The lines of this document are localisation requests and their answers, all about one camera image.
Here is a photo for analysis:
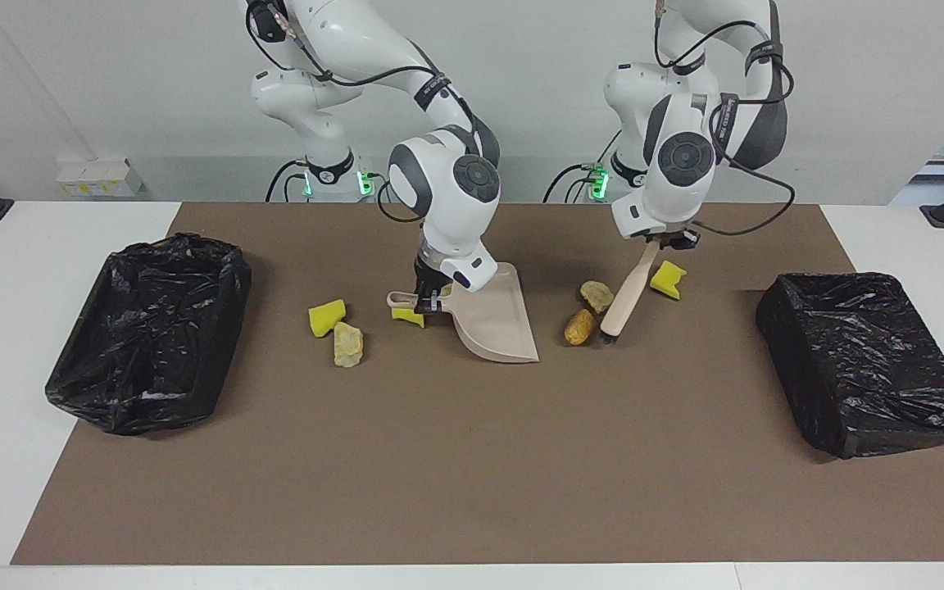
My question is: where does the black base cable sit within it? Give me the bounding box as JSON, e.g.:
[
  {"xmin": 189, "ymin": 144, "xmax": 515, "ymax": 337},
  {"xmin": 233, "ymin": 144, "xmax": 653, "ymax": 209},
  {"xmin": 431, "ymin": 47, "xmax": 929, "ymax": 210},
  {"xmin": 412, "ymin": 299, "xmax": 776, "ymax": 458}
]
[
  {"xmin": 265, "ymin": 159, "xmax": 310, "ymax": 203},
  {"xmin": 542, "ymin": 163, "xmax": 606, "ymax": 203}
]

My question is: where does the white wall socket box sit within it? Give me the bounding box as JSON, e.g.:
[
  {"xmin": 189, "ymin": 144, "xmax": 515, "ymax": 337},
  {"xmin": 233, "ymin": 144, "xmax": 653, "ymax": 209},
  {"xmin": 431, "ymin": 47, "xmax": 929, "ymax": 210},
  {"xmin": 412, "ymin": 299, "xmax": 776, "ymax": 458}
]
[{"xmin": 57, "ymin": 158, "xmax": 145, "ymax": 197}]

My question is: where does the pale beige rock chunk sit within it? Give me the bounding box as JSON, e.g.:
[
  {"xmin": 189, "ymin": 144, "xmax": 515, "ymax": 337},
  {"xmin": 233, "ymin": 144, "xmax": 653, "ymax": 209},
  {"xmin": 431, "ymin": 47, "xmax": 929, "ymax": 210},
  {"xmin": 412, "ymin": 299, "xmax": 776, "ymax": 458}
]
[
  {"xmin": 580, "ymin": 281, "xmax": 615, "ymax": 314},
  {"xmin": 334, "ymin": 322, "xmax": 365, "ymax": 368}
]

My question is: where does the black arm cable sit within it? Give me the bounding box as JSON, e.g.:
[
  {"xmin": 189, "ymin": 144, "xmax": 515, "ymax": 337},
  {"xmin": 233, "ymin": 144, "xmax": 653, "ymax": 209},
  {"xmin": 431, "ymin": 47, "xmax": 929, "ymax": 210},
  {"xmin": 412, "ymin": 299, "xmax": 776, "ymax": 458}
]
[
  {"xmin": 654, "ymin": 0, "xmax": 797, "ymax": 238},
  {"xmin": 244, "ymin": 0, "xmax": 481, "ymax": 224}
]

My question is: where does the brown bread roll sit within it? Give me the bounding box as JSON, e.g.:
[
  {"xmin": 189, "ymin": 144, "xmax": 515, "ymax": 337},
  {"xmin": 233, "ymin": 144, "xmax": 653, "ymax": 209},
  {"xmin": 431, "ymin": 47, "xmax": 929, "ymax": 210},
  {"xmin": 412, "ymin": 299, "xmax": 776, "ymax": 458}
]
[{"xmin": 565, "ymin": 309, "xmax": 597, "ymax": 346}]

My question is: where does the black right base cable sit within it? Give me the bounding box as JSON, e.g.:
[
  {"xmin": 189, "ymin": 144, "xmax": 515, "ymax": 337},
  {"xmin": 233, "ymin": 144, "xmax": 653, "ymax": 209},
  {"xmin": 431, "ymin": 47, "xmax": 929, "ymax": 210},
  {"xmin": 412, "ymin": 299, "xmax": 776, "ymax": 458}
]
[{"xmin": 265, "ymin": 159, "xmax": 310, "ymax": 203}]

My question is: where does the rectangular bin with black bag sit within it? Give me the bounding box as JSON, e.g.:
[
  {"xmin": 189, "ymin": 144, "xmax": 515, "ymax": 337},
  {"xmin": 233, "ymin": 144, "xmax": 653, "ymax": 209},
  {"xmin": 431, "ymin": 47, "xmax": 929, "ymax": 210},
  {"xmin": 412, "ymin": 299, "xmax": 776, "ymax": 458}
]
[{"xmin": 756, "ymin": 273, "xmax": 944, "ymax": 460}]

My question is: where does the black left base cable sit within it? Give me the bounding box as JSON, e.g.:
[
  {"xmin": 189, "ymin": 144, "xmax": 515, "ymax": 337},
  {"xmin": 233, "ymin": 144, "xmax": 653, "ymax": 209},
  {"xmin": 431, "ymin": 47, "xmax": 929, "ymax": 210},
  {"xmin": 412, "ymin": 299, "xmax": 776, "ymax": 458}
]
[{"xmin": 542, "ymin": 163, "xmax": 606, "ymax": 203}]

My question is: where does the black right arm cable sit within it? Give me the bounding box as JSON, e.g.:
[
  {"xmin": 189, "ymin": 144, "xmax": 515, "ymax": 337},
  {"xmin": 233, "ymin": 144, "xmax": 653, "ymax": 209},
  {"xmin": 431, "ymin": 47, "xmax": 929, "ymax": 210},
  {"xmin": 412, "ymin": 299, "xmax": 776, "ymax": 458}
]
[{"xmin": 244, "ymin": 0, "xmax": 481, "ymax": 224}]

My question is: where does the beige plastic dustpan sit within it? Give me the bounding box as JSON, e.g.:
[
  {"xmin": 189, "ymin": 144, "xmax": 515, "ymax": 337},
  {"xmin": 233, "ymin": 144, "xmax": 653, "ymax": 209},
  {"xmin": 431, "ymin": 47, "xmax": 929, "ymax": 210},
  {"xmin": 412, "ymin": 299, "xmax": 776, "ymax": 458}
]
[{"xmin": 388, "ymin": 262, "xmax": 540, "ymax": 364}]

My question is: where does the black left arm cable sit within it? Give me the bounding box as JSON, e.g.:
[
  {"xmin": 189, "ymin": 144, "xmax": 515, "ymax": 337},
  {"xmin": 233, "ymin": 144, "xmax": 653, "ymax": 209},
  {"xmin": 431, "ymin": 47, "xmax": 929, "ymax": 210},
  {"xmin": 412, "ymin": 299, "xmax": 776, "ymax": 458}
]
[{"xmin": 654, "ymin": 0, "xmax": 797, "ymax": 238}]

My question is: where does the brown paper table mat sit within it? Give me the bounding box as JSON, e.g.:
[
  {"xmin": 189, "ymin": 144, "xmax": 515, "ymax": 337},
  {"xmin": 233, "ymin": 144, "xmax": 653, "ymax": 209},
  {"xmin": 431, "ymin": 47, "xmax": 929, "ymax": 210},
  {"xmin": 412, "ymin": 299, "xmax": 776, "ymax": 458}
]
[{"xmin": 11, "ymin": 202, "xmax": 944, "ymax": 566}]

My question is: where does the bin with crumpled black bag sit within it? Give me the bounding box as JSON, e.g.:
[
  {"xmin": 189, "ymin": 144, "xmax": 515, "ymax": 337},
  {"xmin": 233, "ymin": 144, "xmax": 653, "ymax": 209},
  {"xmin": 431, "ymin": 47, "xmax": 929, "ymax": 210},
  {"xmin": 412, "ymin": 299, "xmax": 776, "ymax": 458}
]
[{"xmin": 46, "ymin": 234, "xmax": 252, "ymax": 435}]

